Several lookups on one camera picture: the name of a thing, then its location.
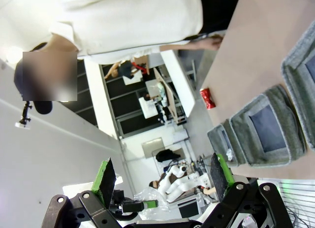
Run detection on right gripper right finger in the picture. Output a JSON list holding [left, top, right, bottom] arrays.
[[198, 153, 295, 228]]

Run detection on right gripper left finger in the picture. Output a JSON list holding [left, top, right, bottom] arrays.
[[40, 158, 121, 228]]

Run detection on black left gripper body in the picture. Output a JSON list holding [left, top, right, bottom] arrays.
[[109, 190, 145, 214]]

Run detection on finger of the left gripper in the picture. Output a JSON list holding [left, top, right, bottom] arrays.
[[143, 199, 158, 209]]

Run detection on person's right forearm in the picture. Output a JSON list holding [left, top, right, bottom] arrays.
[[159, 42, 199, 52]]

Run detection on person's right hand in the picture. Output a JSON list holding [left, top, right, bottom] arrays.
[[196, 35, 223, 51]]

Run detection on grey fabric basket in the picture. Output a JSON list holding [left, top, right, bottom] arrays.
[[280, 23, 315, 150], [228, 85, 308, 167], [206, 123, 247, 167]]

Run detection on white framed monitor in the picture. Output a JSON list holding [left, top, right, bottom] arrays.
[[177, 197, 200, 218]]

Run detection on black jacket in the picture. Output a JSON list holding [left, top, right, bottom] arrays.
[[156, 149, 182, 163]]

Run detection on crushed red drink can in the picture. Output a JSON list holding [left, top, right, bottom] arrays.
[[199, 87, 217, 110]]

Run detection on white box shaped cabinet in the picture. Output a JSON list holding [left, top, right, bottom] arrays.
[[138, 96, 158, 120]]

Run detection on brown cardboard sheet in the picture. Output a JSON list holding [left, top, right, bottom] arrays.
[[154, 66, 179, 124]]

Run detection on white desk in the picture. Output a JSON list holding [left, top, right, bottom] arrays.
[[161, 49, 197, 118]]

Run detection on background person dark clothes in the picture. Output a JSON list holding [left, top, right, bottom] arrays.
[[104, 60, 136, 80]]

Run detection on ceiling light panel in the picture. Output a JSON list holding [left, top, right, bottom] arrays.
[[6, 46, 23, 64]]

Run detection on person in white sweater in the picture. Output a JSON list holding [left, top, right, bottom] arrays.
[[0, 0, 241, 115]]

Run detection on white slotted base plate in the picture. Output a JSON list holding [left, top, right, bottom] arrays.
[[257, 178, 315, 228]]

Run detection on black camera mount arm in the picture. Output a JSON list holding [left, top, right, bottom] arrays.
[[15, 101, 33, 129]]

